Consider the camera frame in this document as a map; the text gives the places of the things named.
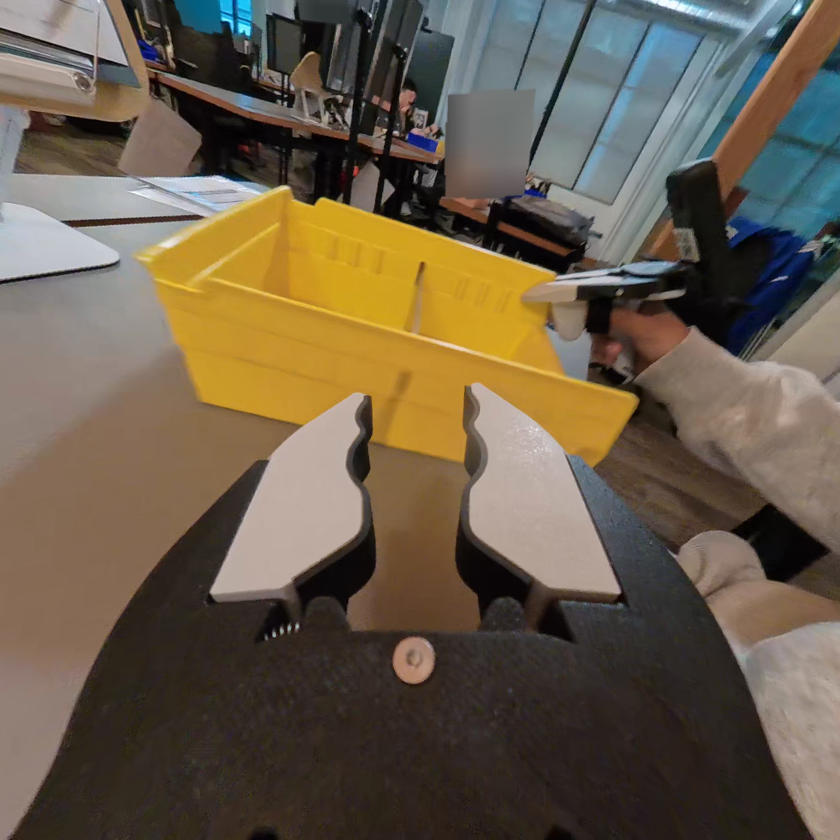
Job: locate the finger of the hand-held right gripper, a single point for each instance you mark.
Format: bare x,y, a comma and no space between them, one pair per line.
564,290

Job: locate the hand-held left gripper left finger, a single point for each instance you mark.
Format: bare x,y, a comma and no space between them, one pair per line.
295,518

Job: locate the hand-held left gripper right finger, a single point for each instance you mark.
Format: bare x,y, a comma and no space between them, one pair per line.
531,518

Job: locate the person's right forearm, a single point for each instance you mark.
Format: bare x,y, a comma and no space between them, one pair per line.
754,420

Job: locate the person's right hand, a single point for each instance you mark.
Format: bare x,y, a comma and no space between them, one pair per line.
649,341

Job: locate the grey backpack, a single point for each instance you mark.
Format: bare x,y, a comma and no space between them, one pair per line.
544,220

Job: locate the wooden side table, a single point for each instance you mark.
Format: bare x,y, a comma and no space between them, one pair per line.
518,233

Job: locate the blue jacket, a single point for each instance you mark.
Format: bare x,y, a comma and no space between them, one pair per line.
774,275

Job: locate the frosted glass window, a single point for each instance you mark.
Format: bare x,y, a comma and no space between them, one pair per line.
617,85

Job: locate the yellow plastic bin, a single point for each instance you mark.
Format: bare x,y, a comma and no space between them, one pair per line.
295,341

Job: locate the black metal stand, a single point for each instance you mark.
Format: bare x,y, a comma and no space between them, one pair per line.
358,98

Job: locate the person's grey clothing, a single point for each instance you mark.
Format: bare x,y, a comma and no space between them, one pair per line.
787,689

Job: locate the white chair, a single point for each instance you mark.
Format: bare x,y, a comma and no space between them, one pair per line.
307,75

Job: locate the printed paper sheets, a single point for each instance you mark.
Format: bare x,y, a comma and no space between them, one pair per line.
197,193

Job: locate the white monitor stand base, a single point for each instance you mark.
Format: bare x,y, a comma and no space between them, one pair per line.
46,243

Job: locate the black monitor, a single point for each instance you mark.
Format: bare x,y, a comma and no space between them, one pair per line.
283,46

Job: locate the long office desk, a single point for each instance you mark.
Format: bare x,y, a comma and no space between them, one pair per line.
229,98

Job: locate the cardboard box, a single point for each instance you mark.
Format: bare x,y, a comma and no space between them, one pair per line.
161,141

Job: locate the wooden post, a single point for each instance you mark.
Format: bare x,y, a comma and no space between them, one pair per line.
774,92

